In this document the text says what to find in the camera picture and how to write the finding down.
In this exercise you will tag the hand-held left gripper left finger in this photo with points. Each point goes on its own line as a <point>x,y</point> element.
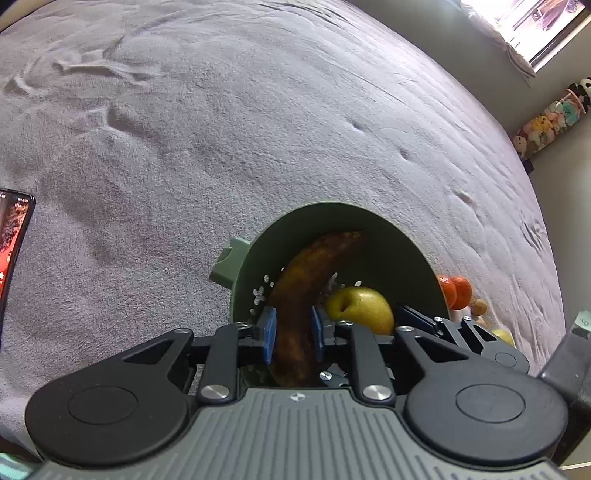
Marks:
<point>270,334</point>

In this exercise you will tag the black smartphone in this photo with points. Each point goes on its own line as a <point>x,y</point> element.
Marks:
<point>11,230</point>

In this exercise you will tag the overripe brown banana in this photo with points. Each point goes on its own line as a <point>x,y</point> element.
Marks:
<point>295,286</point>

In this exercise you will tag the pale cloth on windowsill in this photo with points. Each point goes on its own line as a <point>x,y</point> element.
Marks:
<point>508,46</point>

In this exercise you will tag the yellow apple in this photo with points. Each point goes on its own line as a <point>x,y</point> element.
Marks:
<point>364,309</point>

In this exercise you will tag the tan round fruit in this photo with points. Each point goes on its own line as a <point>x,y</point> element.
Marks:
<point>480,306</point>

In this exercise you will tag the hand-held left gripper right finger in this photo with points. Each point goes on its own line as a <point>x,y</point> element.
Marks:
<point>318,337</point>

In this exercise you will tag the orange tangerine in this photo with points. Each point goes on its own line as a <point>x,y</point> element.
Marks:
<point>463,290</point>
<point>445,288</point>

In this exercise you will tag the yellow lemon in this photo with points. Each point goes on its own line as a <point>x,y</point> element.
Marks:
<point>505,337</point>

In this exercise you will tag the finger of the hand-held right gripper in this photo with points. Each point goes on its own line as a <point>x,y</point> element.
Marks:
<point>415,316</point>

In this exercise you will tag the panda plush toy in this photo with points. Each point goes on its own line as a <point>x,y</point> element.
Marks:
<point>582,90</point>

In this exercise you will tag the plush toy holder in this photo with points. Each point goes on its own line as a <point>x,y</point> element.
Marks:
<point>549,124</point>

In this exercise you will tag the window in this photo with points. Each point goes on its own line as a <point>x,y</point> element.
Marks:
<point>531,23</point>

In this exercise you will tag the green colander bowl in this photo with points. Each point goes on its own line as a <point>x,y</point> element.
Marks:
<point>383,249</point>

